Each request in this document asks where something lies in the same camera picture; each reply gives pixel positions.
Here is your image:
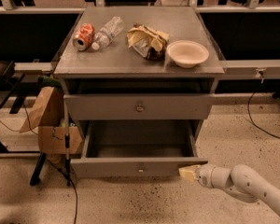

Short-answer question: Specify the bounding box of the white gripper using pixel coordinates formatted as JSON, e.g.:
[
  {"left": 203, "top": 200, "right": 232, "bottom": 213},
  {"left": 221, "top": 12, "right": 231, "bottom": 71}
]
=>
[{"left": 178, "top": 164, "right": 215, "bottom": 189}]

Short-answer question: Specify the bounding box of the grey drawer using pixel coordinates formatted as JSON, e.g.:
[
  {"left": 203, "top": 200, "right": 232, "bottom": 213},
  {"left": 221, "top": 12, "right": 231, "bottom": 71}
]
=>
[
  {"left": 71, "top": 120, "right": 208, "bottom": 178},
  {"left": 63, "top": 94, "right": 215, "bottom": 120}
]

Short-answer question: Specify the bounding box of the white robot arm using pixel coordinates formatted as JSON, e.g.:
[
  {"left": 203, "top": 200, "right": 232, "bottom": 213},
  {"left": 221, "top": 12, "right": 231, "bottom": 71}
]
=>
[{"left": 179, "top": 164, "right": 280, "bottom": 216}]

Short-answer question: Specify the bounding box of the grey drawer cabinet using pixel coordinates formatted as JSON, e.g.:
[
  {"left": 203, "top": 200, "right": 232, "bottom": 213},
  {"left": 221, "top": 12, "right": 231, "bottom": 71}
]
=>
[{"left": 54, "top": 7, "right": 224, "bottom": 130}]

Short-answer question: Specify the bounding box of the grey top drawer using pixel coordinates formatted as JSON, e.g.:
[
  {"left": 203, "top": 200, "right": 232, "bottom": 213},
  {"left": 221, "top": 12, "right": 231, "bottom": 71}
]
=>
[{"left": 63, "top": 94, "right": 215, "bottom": 120}]

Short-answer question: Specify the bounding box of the white paper bowl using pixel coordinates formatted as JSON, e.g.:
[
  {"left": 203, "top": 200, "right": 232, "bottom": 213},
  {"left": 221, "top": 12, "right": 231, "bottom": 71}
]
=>
[{"left": 166, "top": 40, "right": 209, "bottom": 68}]

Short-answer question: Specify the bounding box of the white and black pole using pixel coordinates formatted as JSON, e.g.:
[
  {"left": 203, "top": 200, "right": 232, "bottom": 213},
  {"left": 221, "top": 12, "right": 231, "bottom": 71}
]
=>
[{"left": 63, "top": 102, "right": 71, "bottom": 186}]

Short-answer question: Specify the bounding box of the crumpled yellow chip bag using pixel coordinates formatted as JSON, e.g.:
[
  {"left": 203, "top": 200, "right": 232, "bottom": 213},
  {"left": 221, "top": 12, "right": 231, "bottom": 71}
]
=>
[{"left": 127, "top": 23, "right": 170, "bottom": 60}]

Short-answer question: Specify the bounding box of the brown cardboard box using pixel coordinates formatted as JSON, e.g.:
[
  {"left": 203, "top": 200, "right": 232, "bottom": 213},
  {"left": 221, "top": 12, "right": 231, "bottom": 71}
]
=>
[{"left": 19, "top": 86, "right": 84, "bottom": 155}]

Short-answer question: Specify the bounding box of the clear plastic water bottle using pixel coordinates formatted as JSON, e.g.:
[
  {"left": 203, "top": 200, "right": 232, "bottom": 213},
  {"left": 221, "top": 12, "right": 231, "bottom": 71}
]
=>
[{"left": 91, "top": 16, "right": 124, "bottom": 50}]

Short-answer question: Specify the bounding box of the green object behind box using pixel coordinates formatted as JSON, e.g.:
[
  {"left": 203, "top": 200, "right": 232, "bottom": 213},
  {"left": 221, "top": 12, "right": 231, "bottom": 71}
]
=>
[{"left": 37, "top": 76, "right": 62, "bottom": 88}]

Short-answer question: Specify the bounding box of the orange soda can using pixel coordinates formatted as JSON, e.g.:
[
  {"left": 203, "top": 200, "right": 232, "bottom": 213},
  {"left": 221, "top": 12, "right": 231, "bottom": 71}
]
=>
[{"left": 73, "top": 23, "right": 94, "bottom": 51}]

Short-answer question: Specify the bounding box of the black stand left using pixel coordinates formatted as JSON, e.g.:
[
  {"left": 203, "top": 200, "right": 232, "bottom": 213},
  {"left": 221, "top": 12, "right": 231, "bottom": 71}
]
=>
[{"left": 0, "top": 61, "right": 46, "bottom": 186}]

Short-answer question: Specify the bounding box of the black floor cable right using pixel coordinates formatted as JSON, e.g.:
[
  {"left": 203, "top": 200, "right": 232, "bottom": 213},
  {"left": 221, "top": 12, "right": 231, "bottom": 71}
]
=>
[{"left": 246, "top": 91, "right": 280, "bottom": 141}]

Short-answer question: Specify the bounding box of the black floor cable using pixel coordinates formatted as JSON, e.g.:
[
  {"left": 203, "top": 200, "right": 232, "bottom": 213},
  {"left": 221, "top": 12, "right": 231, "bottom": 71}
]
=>
[
  {"left": 46, "top": 157, "right": 79, "bottom": 224},
  {"left": 246, "top": 91, "right": 280, "bottom": 141}
]

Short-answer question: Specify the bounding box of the black floor cable left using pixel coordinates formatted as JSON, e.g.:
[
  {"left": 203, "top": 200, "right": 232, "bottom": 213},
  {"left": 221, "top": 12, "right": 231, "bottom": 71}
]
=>
[{"left": 46, "top": 157, "right": 79, "bottom": 224}]

